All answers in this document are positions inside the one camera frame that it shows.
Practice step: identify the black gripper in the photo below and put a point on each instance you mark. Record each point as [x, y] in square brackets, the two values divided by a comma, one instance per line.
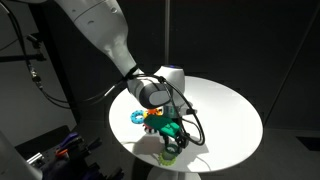
[178, 136]

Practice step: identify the purple orange clamp tools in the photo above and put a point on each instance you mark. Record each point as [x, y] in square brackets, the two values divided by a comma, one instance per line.
[74, 141]

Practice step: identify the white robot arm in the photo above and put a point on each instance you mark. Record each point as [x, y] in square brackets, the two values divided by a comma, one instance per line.
[102, 22]

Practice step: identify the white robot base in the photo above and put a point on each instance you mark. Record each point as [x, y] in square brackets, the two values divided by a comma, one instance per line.
[13, 166]

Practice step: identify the white round table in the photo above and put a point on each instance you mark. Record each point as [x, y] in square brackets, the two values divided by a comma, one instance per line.
[232, 127]

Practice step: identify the black white striped base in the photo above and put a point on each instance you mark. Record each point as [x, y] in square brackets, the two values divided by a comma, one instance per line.
[149, 130]

